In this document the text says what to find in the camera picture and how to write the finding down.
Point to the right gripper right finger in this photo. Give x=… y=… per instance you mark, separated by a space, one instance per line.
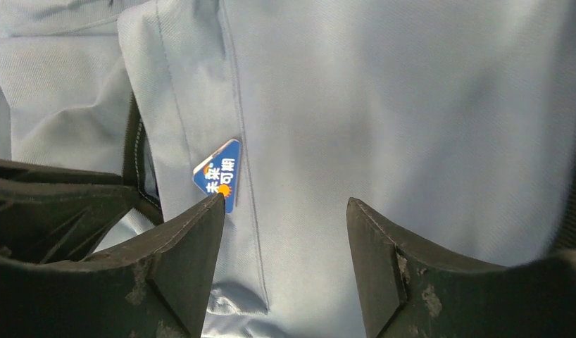
x=409 y=286

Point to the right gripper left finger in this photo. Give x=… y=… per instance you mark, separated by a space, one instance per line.
x=156 y=284

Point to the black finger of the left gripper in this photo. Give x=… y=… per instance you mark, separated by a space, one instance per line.
x=50 y=214

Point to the blue student backpack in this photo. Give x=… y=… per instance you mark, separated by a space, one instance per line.
x=454 y=119

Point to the blue triangular label card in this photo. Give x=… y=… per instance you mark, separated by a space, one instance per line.
x=219 y=173

